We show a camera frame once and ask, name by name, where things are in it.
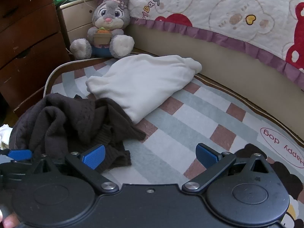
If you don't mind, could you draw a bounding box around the beige nightstand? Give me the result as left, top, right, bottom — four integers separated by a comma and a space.
58, 0, 100, 53

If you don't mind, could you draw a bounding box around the checked printed mat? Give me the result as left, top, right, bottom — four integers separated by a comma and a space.
44, 57, 304, 228

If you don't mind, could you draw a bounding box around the bear printed quilt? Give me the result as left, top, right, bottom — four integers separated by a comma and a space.
128, 0, 304, 89

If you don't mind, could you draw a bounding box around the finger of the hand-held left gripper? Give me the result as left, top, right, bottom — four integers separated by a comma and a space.
0, 149, 34, 171

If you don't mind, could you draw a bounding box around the brown wooden drawer chest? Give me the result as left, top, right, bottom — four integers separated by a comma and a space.
0, 0, 72, 118

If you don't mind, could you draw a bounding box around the grey plush rabbit toy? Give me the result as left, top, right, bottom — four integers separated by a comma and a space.
70, 0, 135, 60

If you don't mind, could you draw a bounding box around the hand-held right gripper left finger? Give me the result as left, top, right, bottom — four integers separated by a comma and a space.
31, 144, 119, 194

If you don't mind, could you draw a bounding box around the brown knitted sweater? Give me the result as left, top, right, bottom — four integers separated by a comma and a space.
9, 93, 146, 174

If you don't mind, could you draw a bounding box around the white folded garment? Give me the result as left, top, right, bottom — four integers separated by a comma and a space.
85, 54, 202, 124

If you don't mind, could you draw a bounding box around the person's left hand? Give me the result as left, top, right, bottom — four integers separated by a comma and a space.
0, 214, 21, 228

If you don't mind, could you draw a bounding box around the white crumpled cloth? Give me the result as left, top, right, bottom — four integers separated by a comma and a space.
0, 125, 13, 149

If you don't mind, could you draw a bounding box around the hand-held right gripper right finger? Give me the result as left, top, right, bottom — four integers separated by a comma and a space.
182, 143, 276, 194

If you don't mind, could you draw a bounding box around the beige bed base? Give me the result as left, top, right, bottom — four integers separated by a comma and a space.
126, 24, 304, 138

